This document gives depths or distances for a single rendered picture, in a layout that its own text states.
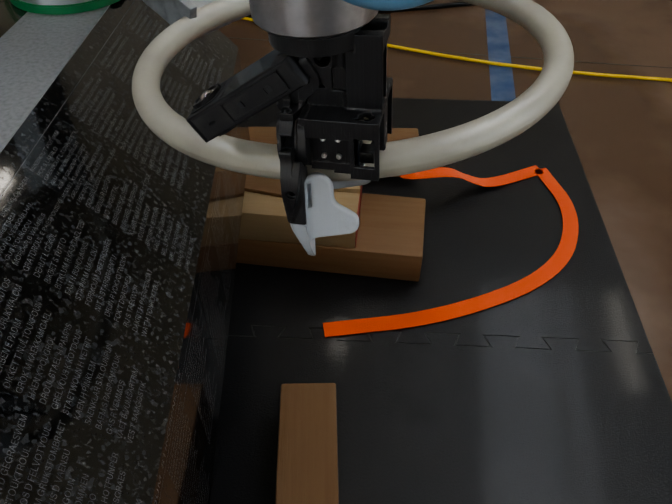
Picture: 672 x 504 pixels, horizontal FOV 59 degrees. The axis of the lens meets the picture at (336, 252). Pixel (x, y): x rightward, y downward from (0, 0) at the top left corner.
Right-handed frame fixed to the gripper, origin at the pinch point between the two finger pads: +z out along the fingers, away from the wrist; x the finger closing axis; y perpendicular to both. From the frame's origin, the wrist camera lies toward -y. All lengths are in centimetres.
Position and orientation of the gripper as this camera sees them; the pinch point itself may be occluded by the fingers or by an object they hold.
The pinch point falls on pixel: (310, 223)
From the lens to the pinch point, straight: 56.7
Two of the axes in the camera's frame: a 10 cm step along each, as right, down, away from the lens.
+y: 9.8, 1.1, -1.9
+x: 2.1, -7.0, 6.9
